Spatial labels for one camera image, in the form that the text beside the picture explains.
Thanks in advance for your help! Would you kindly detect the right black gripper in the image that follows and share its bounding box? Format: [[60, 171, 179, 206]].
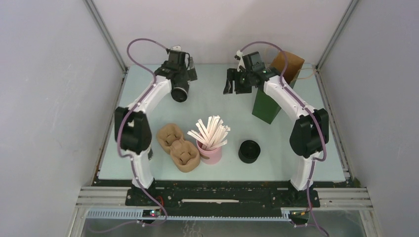
[[223, 69, 252, 95]]

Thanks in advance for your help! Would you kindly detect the green paper bag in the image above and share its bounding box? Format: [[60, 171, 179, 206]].
[[252, 51, 306, 124]]

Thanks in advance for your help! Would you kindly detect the bundle of white straws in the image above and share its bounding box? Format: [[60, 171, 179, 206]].
[[187, 116, 231, 151]]

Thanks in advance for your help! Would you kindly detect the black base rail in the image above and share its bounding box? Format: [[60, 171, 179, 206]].
[[81, 181, 346, 218]]

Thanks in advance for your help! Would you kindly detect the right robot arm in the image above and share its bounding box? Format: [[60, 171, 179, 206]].
[[223, 50, 329, 206]]

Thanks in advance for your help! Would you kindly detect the purple cable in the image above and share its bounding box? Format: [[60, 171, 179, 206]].
[[95, 38, 171, 235], [237, 41, 330, 237]]

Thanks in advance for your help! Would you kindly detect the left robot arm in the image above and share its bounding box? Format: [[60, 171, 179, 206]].
[[114, 49, 197, 206]]

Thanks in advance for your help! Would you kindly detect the pink straw holder cup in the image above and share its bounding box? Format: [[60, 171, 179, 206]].
[[196, 140, 222, 165]]

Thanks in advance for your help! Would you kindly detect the black paper coffee cup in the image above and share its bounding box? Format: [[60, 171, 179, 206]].
[[170, 83, 190, 103]]

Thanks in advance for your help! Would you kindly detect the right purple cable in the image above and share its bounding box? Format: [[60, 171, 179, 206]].
[[237, 41, 330, 237]]

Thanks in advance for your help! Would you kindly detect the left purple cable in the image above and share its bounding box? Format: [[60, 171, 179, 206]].
[[95, 38, 171, 235]]

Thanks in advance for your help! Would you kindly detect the stack of black lids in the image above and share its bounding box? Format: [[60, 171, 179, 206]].
[[238, 140, 261, 164]]

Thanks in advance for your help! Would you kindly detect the brown cardboard cup carrier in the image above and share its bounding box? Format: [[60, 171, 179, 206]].
[[156, 123, 201, 173]]

